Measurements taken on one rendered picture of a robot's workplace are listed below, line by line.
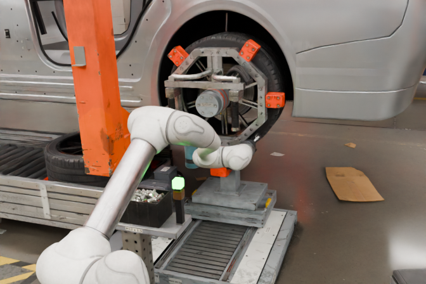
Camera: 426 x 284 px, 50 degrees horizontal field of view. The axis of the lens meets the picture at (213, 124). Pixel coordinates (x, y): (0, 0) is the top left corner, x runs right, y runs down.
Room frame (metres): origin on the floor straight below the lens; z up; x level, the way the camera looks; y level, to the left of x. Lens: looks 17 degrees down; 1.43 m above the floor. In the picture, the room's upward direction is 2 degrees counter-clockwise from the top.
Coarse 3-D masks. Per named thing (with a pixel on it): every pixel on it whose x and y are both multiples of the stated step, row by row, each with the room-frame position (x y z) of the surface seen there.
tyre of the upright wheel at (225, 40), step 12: (216, 36) 2.49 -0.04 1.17; (228, 36) 2.47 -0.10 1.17; (240, 36) 2.54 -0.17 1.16; (252, 36) 2.62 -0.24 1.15; (192, 48) 2.53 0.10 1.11; (240, 48) 2.43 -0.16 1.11; (264, 48) 2.51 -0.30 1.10; (252, 60) 2.41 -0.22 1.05; (264, 60) 2.39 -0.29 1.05; (276, 60) 2.52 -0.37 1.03; (264, 72) 2.39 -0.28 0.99; (276, 72) 2.41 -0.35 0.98; (276, 84) 2.37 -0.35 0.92; (276, 108) 2.37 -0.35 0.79; (276, 120) 2.57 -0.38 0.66; (264, 132) 2.39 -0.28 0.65
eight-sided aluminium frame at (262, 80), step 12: (204, 48) 2.43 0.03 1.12; (216, 48) 2.41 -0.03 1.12; (228, 48) 2.39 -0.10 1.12; (192, 60) 2.44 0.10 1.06; (240, 60) 2.35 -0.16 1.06; (180, 72) 2.47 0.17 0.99; (252, 72) 2.33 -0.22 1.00; (264, 84) 2.30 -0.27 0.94; (180, 96) 2.52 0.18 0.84; (264, 96) 2.30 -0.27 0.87; (180, 108) 2.52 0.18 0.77; (264, 108) 2.30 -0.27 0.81; (264, 120) 2.30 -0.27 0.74; (252, 132) 2.33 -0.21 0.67; (228, 144) 2.38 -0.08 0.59
